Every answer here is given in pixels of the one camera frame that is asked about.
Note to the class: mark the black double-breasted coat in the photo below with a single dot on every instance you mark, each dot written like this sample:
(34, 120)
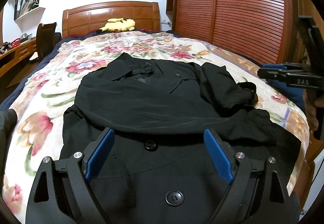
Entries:
(159, 169)

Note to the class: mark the red basket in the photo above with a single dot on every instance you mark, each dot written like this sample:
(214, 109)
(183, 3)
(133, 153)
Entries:
(15, 43)

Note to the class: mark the dark wooden chair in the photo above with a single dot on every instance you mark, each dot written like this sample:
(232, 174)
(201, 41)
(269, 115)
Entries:
(46, 39)

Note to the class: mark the navy bed sheet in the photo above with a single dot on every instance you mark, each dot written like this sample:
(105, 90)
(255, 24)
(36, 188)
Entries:
(6, 104)

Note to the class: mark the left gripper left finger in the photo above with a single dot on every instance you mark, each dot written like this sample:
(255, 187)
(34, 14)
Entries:
(61, 191)

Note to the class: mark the wooden desk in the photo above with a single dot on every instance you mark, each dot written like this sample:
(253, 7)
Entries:
(11, 58)

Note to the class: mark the dark jacket sleeve forearm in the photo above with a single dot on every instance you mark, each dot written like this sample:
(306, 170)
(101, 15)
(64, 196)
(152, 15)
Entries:
(7, 124)

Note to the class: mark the right hand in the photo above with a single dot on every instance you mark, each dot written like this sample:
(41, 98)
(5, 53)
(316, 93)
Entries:
(311, 106)

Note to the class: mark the yellow plush toy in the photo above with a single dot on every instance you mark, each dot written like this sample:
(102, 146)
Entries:
(118, 25)

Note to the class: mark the wooden louvered wardrobe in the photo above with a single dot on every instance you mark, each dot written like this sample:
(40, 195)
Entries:
(262, 30)

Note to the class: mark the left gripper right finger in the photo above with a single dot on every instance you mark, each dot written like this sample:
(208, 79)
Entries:
(243, 175)

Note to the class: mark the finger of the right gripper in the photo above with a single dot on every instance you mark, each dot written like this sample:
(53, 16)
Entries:
(274, 66)

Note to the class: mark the floral bed blanket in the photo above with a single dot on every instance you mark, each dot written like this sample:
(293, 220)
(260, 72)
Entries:
(50, 91)

